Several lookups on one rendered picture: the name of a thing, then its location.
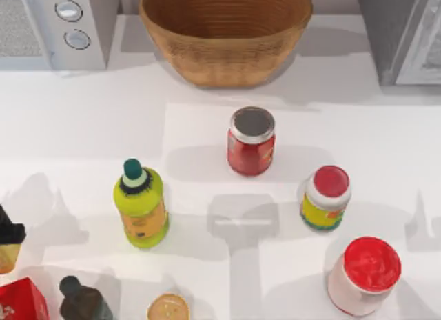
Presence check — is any red can with grey lid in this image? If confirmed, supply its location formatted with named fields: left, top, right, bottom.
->
left=226, top=106, right=276, bottom=177

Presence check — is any yellow-green bottle with teal cap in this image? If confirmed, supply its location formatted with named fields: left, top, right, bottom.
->
left=112, top=158, right=170, bottom=248

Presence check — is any brown woven basket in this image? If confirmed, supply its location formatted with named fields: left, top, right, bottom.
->
left=139, top=0, right=314, bottom=90

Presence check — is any yellow jar with red lid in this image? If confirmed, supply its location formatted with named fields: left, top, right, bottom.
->
left=299, top=165, right=352, bottom=232

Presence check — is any tan round lid can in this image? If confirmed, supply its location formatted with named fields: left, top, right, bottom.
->
left=147, top=292, right=190, bottom=320

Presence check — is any round microwave knob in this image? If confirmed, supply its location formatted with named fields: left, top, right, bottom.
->
left=54, top=0, right=84, bottom=20
left=63, top=28, right=92, bottom=51

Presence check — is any white jar with red lid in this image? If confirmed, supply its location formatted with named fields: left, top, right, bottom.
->
left=327, top=236, right=402, bottom=317

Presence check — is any pale microwave oven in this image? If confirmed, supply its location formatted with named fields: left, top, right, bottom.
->
left=0, top=0, right=121, bottom=72

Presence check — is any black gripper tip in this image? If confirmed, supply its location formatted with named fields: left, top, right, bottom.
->
left=0, top=205, right=27, bottom=247

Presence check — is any tan carton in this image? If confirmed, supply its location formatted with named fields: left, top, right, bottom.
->
left=0, top=242, right=22, bottom=274

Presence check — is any red box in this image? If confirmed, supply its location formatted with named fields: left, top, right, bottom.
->
left=0, top=277, right=50, bottom=320

